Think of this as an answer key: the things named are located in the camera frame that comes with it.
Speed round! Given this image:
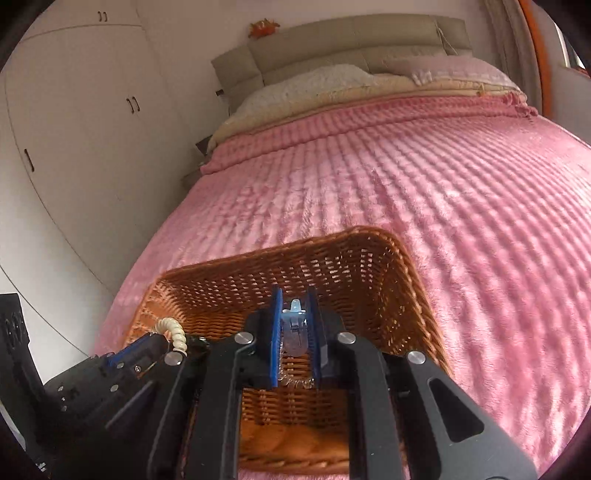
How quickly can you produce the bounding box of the grey curtain with orange stripe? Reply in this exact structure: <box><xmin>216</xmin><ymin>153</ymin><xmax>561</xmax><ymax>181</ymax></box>
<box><xmin>501</xmin><ymin>0</ymin><xmax>557</xmax><ymax>116</ymax></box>

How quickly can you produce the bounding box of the cream spiral hair tie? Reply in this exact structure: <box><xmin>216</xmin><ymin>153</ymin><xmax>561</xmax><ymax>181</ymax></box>
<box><xmin>156</xmin><ymin>317</ymin><xmax>191</xmax><ymax>357</ymax></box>

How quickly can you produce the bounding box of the pink pillow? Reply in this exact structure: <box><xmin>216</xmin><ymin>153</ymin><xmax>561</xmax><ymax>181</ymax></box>
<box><xmin>383</xmin><ymin>55</ymin><xmax>515</xmax><ymax>90</ymax></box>

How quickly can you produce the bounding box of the white wardrobe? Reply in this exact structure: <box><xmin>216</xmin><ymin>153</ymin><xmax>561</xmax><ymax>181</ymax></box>
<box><xmin>0</xmin><ymin>0</ymin><xmax>232</xmax><ymax>301</ymax></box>

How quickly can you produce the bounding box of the pink fluffy blanket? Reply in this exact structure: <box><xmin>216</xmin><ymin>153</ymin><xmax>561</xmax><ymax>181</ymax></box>
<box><xmin>95</xmin><ymin>90</ymin><xmax>591</xmax><ymax>480</ymax></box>

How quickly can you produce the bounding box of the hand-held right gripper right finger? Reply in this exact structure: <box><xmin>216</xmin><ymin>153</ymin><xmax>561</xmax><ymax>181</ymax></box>
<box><xmin>307</xmin><ymin>285</ymin><xmax>539</xmax><ymax>480</ymax></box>

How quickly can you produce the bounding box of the thin pull cord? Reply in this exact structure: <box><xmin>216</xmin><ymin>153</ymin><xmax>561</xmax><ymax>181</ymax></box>
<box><xmin>435</xmin><ymin>22</ymin><xmax>459</xmax><ymax>52</ymax></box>

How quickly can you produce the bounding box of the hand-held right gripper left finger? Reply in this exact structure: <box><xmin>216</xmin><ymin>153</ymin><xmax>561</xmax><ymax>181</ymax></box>
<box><xmin>154</xmin><ymin>285</ymin><xmax>284</xmax><ymax>480</ymax></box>

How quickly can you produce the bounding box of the clear sparkly hair clip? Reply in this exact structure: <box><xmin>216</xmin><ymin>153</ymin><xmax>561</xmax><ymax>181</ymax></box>
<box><xmin>277</xmin><ymin>299</ymin><xmax>319</xmax><ymax>389</ymax></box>

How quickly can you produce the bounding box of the cream quilt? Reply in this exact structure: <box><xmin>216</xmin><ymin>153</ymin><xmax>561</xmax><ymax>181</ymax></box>
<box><xmin>207</xmin><ymin>74</ymin><xmax>528</xmax><ymax>153</ymax></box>

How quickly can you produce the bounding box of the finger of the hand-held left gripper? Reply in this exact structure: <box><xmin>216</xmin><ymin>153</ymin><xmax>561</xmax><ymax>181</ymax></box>
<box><xmin>104</xmin><ymin>379</ymin><xmax>158</xmax><ymax>432</ymax></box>
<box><xmin>99</xmin><ymin>335</ymin><xmax>171</xmax><ymax>384</ymax></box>

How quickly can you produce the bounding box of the white textured pillow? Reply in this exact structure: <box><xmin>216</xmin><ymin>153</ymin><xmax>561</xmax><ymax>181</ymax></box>
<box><xmin>235</xmin><ymin>64</ymin><xmax>375</xmax><ymax>121</ymax></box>

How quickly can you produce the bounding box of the beige padded headboard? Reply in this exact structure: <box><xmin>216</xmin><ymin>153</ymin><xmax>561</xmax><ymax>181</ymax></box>
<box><xmin>211</xmin><ymin>15</ymin><xmax>474</xmax><ymax>114</ymax></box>

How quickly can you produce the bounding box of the window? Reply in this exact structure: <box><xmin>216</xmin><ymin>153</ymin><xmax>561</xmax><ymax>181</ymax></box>
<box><xmin>554</xmin><ymin>30</ymin><xmax>591</xmax><ymax>72</ymax></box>

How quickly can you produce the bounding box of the brown wicker basket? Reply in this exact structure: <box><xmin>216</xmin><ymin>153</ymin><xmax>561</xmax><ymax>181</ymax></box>
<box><xmin>131</xmin><ymin>225</ymin><xmax>451</xmax><ymax>476</ymax></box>

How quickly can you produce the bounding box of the orange plush toy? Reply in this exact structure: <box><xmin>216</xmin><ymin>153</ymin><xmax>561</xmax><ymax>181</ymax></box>
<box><xmin>249</xmin><ymin>19</ymin><xmax>280</xmax><ymax>38</ymax></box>

